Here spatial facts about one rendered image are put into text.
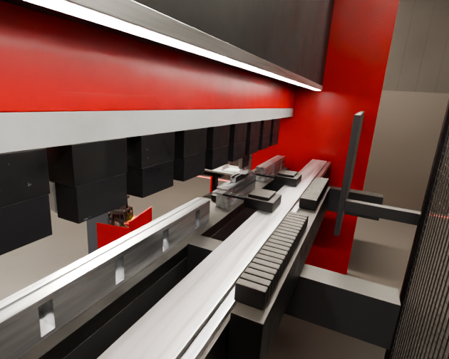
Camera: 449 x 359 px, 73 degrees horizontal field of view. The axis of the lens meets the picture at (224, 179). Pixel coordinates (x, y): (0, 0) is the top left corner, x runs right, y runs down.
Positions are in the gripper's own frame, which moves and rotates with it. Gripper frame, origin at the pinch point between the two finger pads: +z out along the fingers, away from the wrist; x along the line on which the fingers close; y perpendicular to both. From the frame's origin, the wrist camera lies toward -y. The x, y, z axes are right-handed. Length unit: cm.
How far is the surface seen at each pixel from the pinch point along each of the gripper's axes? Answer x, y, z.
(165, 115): -32, 42, -54
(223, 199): 18, 45, -15
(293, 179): 30, 76, -22
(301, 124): 124, 78, -42
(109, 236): -4.9, -0.3, -2.2
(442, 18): 355, 243, -156
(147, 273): -41, 38, -11
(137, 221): 1.1, 10.2, -7.9
